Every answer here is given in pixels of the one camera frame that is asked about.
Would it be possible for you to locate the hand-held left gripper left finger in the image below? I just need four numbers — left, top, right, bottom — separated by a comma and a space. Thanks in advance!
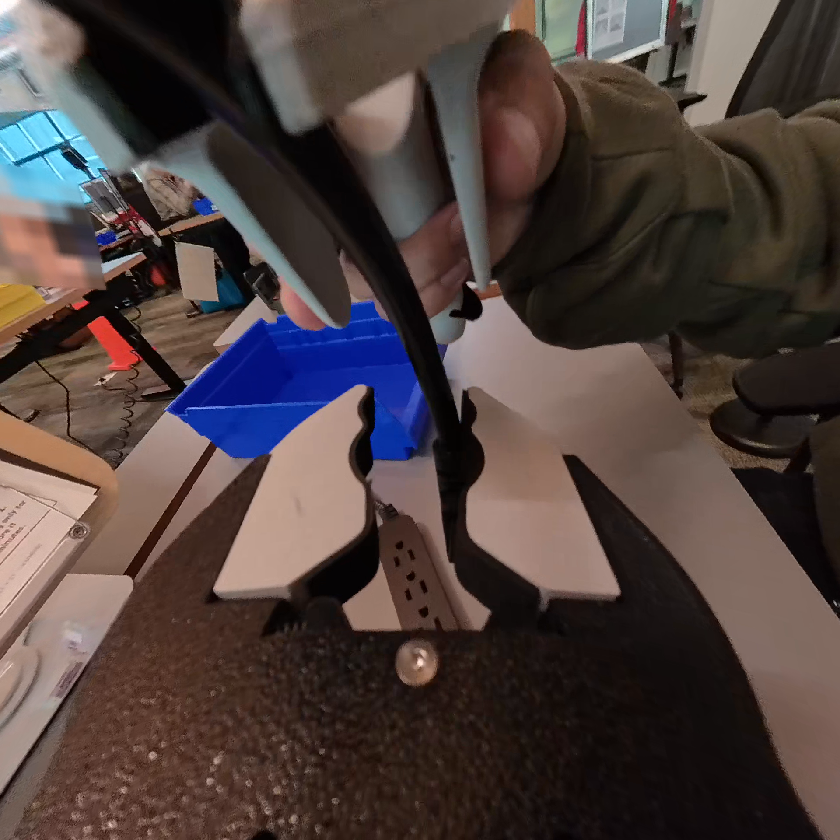
213, 384, 382, 610

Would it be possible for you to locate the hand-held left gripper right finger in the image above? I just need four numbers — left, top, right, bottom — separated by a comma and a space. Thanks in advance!
449, 387, 621, 611

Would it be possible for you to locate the black power cable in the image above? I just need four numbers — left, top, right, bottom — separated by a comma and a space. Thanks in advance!
46, 0, 483, 565

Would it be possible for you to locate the blue plastic bin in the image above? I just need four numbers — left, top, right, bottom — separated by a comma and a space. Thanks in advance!
165, 302, 448, 460

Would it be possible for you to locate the person's right forearm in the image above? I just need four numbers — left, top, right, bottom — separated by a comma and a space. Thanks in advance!
489, 59, 840, 358

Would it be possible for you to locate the person's right hand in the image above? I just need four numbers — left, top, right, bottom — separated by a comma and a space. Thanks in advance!
281, 29, 571, 332

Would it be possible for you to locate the white stand base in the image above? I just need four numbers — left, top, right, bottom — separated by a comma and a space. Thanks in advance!
0, 574, 135, 795

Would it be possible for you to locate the wooden instruction board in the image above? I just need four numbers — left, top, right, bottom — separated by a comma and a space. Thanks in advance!
0, 413, 120, 657

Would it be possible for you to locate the orange traffic cone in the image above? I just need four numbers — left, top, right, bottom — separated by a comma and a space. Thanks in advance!
77, 298, 142, 372

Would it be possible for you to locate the framed notice board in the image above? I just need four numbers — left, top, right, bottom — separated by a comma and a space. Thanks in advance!
583, 0, 672, 63

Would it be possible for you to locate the wooden desk with black legs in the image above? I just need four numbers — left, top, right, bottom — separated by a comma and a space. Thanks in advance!
0, 252, 188, 401

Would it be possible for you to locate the yellow plastic bin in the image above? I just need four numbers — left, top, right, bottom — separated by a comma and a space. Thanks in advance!
0, 283, 47, 329

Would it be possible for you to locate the black mesh office chair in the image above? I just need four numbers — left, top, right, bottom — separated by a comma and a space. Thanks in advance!
669, 0, 840, 473

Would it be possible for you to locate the black action camera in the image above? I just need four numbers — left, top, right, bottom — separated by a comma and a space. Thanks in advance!
244, 262, 283, 316

